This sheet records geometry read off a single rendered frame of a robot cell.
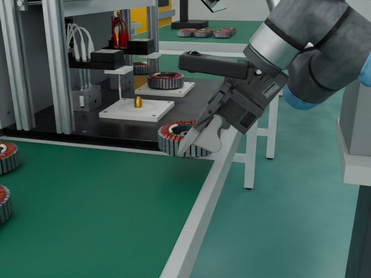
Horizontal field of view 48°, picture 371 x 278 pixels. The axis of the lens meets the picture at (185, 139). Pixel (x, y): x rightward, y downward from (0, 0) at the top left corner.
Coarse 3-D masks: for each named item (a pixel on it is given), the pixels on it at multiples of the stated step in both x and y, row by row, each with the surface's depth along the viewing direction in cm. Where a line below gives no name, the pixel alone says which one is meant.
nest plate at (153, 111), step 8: (120, 104) 108; (128, 104) 108; (144, 104) 108; (152, 104) 108; (160, 104) 108; (168, 104) 108; (104, 112) 101; (112, 112) 101; (120, 112) 101; (128, 112) 101; (136, 112) 101; (144, 112) 101; (152, 112) 101; (160, 112) 101; (144, 120) 98; (152, 120) 98
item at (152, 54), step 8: (136, 40) 123; (144, 40) 123; (152, 40) 126; (104, 48) 125; (112, 48) 124; (128, 48) 123; (136, 48) 123; (144, 48) 122; (152, 48) 126; (144, 56) 123; (152, 56) 122
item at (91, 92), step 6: (72, 90) 105; (78, 90) 104; (84, 90) 104; (90, 90) 105; (96, 90) 108; (72, 96) 105; (78, 96) 105; (84, 96) 104; (90, 96) 105; (96, 96) 109; (78, 102) 105; (84, 102) 105; (90, 102) 106; (96, 102) 109; (78, 108) 106; (84, 108) 105; (90, 108) 106
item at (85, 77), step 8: (96, 56) 100; (104, 56) 100; (112, 56) 99; (120, 56) 103; (72, 64) 102; (80, 64) 102; (88, 64) 101; (96, 64) 101; (104, 64) 100; (112, 64) 100; (120, 64) 103; (80, 72) 104; (88, 72) 108; (104, 72) 102; (112, 72) 101; (120, 72) 101; (80, 80) 104; (88, 80) 109; (80, 88) 105
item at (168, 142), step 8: (184, 120) 78; (160, 128) 75; (168, 128) 75; (176, 128) 76; (184, 128) 77; (160, 136) 72; (168, 136) 70; (176, 136) 70; (184, 136) 70; (160, 144) 72; (168, 144) 70; (176, 144) 69; (168, 152) 71; (176, 152) 70; (184, 152) 70; (192, 152) 69; (200, 152) 70; (208, 152) 70
